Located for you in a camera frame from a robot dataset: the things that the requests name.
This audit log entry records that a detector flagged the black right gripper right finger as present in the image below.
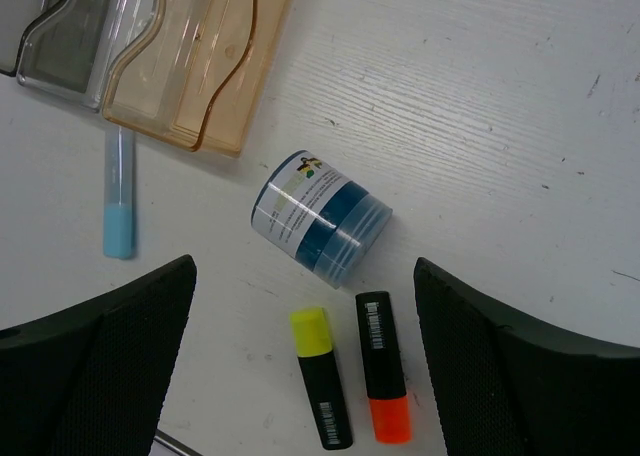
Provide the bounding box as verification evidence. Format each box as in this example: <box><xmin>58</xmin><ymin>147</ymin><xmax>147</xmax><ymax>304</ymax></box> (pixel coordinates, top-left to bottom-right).
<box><xmin>414</xmin><ymin>258</ymin><xmax>639</xmax><ymax>455</ymax></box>

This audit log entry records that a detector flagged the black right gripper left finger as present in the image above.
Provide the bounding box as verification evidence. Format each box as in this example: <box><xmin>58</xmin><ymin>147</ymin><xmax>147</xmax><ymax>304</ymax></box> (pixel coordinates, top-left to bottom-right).
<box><xmin>1</xmin><ymin>255</ymin><xmax>197</xmax><ymax>455</ymax></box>

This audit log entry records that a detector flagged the orange cap black highlighter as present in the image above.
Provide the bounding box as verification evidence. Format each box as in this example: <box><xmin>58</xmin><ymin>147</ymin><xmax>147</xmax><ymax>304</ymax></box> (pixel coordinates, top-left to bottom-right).
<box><xmin>355</xmin><ymin>291</ymin><xmax>412</xmax><ymax>445</ymax></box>

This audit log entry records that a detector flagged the yellow cap black highlighter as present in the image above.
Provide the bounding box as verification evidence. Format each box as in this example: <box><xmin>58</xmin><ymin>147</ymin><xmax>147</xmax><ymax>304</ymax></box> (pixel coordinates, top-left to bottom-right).
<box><xmin>289</xmin><ymin>307</ymin><xmax>353</xmax><ymax>451</ymax></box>

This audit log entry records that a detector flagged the light blue pen tube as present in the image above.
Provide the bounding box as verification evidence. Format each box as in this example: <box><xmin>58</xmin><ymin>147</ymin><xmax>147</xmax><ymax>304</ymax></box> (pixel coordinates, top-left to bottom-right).
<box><xmin>103</xmin><ymin>125</ymin><xmax>134</xmax><ymax>260</ymax></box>

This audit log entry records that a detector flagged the blue round jar with label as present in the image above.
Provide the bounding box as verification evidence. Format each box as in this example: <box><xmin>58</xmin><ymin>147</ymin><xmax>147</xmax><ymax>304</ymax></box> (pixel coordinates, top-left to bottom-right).
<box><xmin>250</xmin><ymin>150</ymin><xmax>393</xmax><ymax>289</ymax></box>

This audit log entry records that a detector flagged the orange transparent container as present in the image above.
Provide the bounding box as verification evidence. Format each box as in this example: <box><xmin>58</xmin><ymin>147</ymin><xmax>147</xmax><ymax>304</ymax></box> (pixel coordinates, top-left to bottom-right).
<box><xmin>102</xmin><ymin>0</ymin><xmax>291</xmax><ymax>157</ymax></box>

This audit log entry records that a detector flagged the grey transparent container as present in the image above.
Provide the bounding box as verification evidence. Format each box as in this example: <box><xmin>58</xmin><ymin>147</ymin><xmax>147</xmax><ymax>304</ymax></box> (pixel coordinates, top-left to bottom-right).
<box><xmin>0</xmin><ymin>0</ymin><xmax>76</xmax><ymax>78</ymax></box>

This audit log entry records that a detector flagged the clear transparent container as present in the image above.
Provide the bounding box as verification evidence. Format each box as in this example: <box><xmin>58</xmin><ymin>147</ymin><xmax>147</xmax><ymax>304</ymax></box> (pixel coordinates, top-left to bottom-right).
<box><xmin>16</xmin><ymin>0</ymin><xmax>166</xmax><ymax>113</ymax></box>

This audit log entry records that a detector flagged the metal table edge rail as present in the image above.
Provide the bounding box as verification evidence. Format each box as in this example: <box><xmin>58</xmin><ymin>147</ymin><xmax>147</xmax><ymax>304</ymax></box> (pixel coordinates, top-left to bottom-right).
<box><xmin>149</xmin><ymin>430</ymin><xmax>202</xmax><ymax>456</ymax></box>

